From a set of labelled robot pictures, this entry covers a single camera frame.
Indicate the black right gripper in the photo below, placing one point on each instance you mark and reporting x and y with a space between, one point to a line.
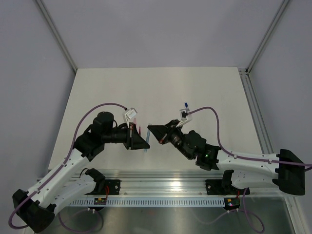
161 133

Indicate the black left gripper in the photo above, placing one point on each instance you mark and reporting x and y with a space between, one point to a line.
133 140

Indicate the light blue pen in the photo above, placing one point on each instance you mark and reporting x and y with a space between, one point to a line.
147 140

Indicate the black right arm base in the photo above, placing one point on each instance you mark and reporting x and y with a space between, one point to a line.
223 186

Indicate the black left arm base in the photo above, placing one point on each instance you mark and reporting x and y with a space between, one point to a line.
103 185

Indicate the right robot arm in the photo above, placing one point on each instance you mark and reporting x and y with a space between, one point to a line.
284 170

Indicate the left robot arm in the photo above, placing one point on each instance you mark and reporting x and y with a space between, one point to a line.
39 205

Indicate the left controller board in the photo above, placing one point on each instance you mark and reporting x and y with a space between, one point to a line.
100 201

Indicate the controller board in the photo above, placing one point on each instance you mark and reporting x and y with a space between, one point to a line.
100 201
232 202

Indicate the right controller board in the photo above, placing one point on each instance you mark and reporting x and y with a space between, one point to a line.
232 202

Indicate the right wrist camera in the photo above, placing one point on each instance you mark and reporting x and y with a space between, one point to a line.
185 117

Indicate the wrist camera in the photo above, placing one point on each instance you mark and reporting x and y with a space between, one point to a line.
128 115
185 117

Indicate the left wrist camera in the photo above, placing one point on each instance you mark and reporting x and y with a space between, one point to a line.
128 115

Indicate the aluminium rail frame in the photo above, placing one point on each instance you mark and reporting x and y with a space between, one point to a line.
158 183

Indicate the white slotted cable duct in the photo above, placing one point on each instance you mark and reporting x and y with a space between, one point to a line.
153 202

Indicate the right side aluminium rail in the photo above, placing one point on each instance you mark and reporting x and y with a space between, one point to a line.
261 131

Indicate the left aluminium corner post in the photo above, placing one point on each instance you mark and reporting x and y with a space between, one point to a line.
47 17

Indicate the aluminium corner post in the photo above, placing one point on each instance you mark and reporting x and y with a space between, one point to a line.
47 17
268 34

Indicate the right aluminium corner post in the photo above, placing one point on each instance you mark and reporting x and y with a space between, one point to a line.
268 34

